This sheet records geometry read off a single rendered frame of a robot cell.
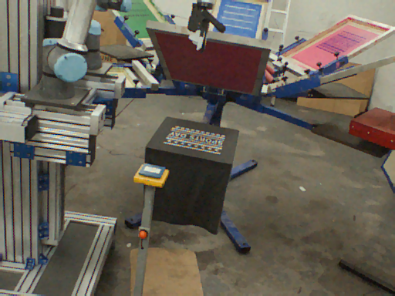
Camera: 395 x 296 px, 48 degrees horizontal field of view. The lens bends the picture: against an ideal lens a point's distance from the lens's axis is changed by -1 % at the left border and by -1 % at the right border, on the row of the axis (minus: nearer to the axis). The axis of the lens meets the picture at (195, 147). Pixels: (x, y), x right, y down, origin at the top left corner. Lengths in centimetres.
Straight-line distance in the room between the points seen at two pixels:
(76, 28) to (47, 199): 103
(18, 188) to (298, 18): 511
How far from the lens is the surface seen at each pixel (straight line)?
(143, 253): 222
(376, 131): 275
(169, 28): 211
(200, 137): 245
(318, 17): 670
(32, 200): 238
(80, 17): 172
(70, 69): 172
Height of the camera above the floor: 189
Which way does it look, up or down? 24 degrees down
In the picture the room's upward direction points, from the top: 9 degrees clockwise
